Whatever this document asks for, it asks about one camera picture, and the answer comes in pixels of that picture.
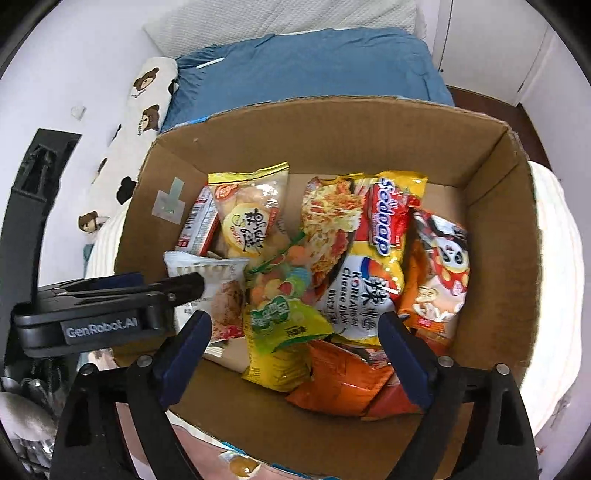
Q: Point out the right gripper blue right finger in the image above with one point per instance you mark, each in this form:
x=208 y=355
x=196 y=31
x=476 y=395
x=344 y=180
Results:
x=412 y=359

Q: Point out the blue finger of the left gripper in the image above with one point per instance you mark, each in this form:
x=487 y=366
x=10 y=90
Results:
x=179 y=289
x=127 y=280

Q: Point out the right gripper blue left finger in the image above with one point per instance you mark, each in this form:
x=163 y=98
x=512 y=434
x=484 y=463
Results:
x=178 y=357

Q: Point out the dark red snack packet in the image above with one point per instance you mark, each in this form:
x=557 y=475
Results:
x=392 y=400

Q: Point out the white cookie packet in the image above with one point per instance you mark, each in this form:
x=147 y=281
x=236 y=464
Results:
x=224 y=291

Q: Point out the red white sausage packet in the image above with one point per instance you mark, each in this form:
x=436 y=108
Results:
x=199 y=229

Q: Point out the panda snack packet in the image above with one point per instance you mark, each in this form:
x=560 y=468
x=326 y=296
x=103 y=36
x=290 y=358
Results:
x=437 y=276

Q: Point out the orange snack packet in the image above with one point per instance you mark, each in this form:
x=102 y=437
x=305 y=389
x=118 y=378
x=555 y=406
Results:
x=342 y=383

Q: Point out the yellow snack packet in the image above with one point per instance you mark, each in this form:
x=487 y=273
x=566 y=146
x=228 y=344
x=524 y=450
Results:
x=281 y=371

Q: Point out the green gummy candy packet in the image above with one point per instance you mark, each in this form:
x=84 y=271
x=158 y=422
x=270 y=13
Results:
x=281 y=311

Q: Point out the yellow egg biscuit packet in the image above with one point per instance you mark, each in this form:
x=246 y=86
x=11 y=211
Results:
x=249 y=206

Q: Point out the Sedaap instant noodle packet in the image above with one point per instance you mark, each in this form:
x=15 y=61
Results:
x=355 y=227

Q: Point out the braised egg packet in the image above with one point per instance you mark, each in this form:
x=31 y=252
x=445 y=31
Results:
x=240 y=465

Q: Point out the striped pink cat blanket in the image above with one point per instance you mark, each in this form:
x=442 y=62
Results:
x=553 y=368

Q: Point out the bear print pillow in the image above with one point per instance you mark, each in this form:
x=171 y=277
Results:
x=146 y=107

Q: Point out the blue milk cardboard box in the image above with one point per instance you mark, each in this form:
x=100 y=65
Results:
x=478 y=175

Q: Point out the grey padded headboard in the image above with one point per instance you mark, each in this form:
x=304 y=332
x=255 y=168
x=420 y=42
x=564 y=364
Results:
x=198 y=24

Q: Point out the blue bed sheet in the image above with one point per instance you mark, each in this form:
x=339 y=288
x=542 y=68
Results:
x=274 y=68

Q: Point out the white door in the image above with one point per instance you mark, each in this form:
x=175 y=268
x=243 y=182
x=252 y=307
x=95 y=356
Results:
x=492 y=48

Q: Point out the white wall socket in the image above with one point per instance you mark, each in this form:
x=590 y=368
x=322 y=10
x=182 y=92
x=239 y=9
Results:
x=78 y=112

